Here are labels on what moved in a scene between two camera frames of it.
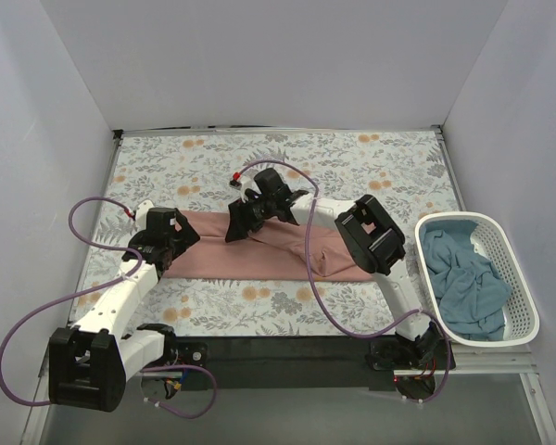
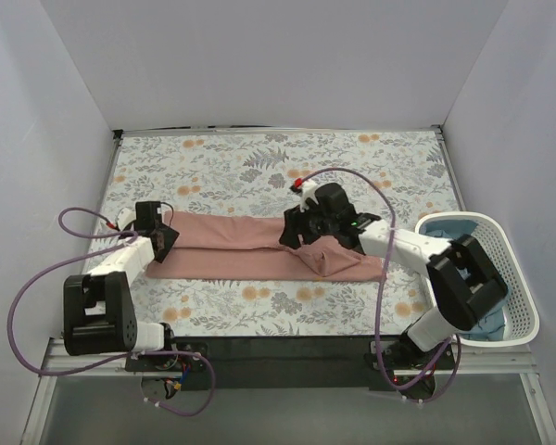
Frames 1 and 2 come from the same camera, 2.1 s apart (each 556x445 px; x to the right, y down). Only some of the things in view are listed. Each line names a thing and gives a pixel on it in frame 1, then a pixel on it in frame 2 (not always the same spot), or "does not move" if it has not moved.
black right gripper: [243, 218] to [297, 227]
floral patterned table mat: [201, 171] does not move
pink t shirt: [271, 252] does not move
